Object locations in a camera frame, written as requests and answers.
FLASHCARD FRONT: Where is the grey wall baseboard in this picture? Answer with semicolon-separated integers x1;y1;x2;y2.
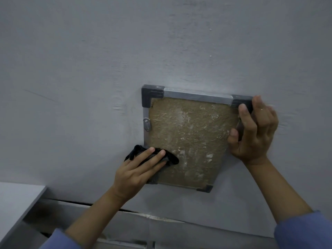
23;198;278;249

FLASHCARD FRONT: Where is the person's right forearm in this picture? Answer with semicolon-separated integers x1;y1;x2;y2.
245;158;332;249

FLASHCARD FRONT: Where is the person's left forearm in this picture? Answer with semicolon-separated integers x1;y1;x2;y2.
39;186;125;249

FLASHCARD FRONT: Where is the black cloth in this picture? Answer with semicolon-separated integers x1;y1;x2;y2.
124;145;180;184

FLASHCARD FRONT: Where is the white desk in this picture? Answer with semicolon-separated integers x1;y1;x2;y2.
0;182;47;247

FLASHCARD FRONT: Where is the person's left hand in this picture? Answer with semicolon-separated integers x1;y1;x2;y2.
112;147;168;204

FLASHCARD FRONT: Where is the brown board with metal frame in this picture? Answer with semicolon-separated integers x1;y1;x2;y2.
141;85;254;193

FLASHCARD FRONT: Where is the person's right hand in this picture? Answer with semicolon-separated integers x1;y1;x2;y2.
227;95;279;165

